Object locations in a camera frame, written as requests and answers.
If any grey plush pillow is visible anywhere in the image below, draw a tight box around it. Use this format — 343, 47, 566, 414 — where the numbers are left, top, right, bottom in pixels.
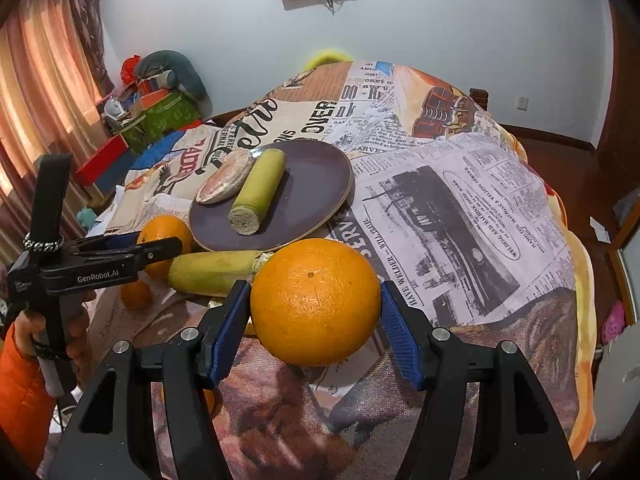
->
134, 50, 208, 102

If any green fabric storage box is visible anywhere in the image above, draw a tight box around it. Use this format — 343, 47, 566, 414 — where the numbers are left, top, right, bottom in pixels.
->
112, 91, 203, 153

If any red gift box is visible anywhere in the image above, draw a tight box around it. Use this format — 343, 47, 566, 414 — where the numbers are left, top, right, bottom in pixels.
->
75, 135, 143, 186

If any orange cardboard box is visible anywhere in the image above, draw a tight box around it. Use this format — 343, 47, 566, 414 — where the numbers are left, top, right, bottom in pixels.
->
137, 77, 176, 98

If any striped orange curtain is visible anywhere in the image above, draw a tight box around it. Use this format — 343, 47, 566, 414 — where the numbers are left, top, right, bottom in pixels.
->
0, 0, 117, 241

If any person's left hand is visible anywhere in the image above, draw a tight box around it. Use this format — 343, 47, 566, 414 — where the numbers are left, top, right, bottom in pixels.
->
12, 287, 97, 367

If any person's left forearm orange sleeve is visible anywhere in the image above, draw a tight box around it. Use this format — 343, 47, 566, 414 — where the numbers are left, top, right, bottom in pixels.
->
0, 330, 60, 472

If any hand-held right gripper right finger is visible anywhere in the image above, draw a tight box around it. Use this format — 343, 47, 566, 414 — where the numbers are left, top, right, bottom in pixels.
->
380, 280, 581, 480

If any pink clog shoe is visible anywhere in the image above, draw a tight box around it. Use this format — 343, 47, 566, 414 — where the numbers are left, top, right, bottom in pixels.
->
601, 301, 626, 343

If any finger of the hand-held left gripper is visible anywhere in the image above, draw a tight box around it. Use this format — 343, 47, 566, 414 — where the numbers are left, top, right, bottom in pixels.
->
67, 230, 148, 257
75, 236, 184, 281

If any yellow foam tube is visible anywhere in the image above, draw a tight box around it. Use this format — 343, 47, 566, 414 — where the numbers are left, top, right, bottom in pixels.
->
302, 49, 353, 68

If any newspaper print blanket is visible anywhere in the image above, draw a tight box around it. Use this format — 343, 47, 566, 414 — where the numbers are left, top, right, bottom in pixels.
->
87, 60, 598, 480

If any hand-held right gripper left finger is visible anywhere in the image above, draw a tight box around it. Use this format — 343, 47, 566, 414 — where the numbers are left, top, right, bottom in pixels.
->
47, 280, 253, 480

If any large orange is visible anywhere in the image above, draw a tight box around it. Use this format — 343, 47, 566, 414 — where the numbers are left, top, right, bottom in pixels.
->
250, 239, 382, 367

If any medium orange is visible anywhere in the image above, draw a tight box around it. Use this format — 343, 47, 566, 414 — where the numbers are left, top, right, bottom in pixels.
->
136, 215, 193, 278

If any teal plush toy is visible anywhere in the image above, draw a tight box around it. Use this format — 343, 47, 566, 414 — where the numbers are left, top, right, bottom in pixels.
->
76, 206, 99, 234

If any dark purple round plate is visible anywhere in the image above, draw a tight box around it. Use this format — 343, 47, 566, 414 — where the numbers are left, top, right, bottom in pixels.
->
188, 140, 355, 253

